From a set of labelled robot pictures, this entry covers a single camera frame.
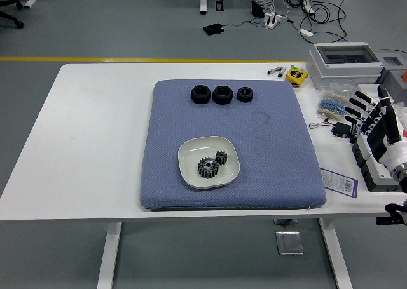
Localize black table control panel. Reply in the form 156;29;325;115
376;215;407;226

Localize grey enclosure with clear lid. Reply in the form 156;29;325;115
307;41;384;91

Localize small black hex nut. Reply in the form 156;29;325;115
237;86;254;104

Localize black office chair base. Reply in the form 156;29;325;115
0;0;25;29

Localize large black hex nut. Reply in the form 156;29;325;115
212;85;235;105
190;84;212;105

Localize large dark metal gear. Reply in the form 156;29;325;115
197;156;220;180

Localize grey box with orange button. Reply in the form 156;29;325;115
376;52;407;105

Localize blue-grey quilted mat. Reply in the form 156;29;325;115
139;79;328;211

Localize white grey control box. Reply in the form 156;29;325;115
351;133;407;193

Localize small dark metal gear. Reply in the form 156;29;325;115
214;150;230;166

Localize crumpled clear plastic bags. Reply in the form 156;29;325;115
329;81;407;131

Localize black box with plugs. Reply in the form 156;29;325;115
251;0;265;18

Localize white power strip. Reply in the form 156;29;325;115
263;11;284;30

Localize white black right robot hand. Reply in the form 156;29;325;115
345;84;407;175

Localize white label card purple edge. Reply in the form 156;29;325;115
319;167;359;198

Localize metal floor plate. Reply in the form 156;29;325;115
275;230;305;256

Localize small white box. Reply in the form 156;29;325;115
356;83;390;103

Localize yellow tape measure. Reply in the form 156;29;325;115
285;68;309;88

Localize black servo with wires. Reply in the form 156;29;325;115
308;116;360;144

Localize white table leg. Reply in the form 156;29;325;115
319;218;354;289
96;222;123;289

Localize black flat device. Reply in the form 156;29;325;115
203;22;226;36

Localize blue resistor tape bundle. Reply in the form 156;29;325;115
317;91;347;118

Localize white square dish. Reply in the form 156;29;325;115
177;135;240;190

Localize black looped cable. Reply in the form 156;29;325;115
286;0;349;44

